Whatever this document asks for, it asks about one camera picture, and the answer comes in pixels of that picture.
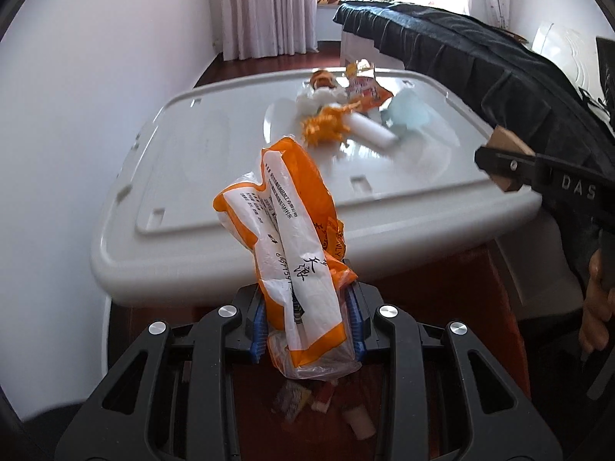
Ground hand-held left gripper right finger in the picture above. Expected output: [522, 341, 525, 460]
[346, 283, 563, 461]

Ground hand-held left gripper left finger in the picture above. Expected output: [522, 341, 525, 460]
[60, 288, 267, 461]

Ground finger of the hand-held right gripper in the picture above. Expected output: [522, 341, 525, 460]
[475, 145, 553, 189]

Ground wooden block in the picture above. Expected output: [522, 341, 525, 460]
[487, 125, 536, 194]

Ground red white wrapper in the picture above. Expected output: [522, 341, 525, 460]
[312, 383, 337, 412]

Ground scraps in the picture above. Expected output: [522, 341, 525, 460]
[273, 381, 313, 424]

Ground orange white plastic packet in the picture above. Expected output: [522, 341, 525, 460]
[214, 137, 361, 380]

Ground orange plastic bag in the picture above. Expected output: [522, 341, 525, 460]
[108, 240, 532, 461]

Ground beige cylindrical container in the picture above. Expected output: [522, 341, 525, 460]
[342, 405, 376, 439]

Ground person's right hand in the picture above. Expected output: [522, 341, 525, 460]
[579, 250, 615, 353]

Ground light blue plastic piece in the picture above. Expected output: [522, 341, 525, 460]
[379, 91, 431, 128]

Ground white embossed headboard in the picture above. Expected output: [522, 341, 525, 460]
[533, 22, 615, 106]

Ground white paper roll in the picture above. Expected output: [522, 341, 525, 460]
[348, 113, 401, 154]

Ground orange snack packet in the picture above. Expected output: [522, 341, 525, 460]
[346, 60, 395, 111]

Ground white plastic storage box lid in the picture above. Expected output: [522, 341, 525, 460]
[90, 68, 589, 320]

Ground white bed base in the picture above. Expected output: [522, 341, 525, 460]
[340, 29, 407, 73]

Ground orange toy dinosaur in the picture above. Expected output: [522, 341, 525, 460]
[300, 103, 359, 147]

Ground orange brown toy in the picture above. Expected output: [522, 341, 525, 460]
[310, 70, 337, 92]

